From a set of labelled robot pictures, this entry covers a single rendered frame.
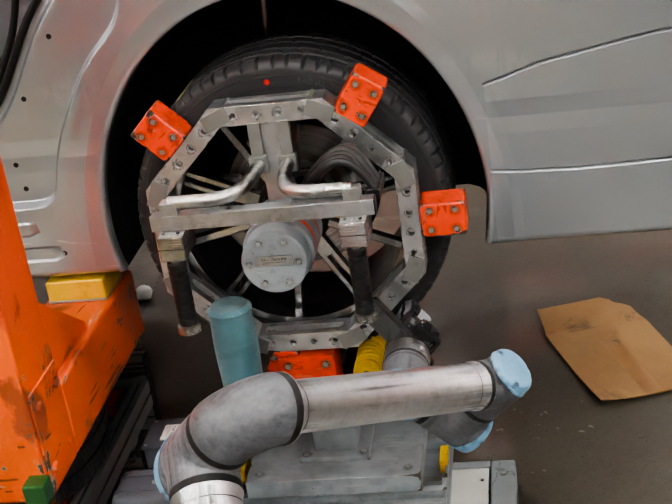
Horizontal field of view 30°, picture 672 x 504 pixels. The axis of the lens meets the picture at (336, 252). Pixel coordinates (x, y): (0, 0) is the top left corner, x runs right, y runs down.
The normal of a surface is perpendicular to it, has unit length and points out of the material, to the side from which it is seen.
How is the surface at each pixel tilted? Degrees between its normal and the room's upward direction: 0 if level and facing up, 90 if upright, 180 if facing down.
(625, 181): 90
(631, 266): 0
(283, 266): 90
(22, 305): 90
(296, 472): 0
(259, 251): 90
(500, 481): 0
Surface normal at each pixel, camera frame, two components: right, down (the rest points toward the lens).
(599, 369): -0.14, -0.91
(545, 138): -0.11, 0.41
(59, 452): 0.98, -0.07
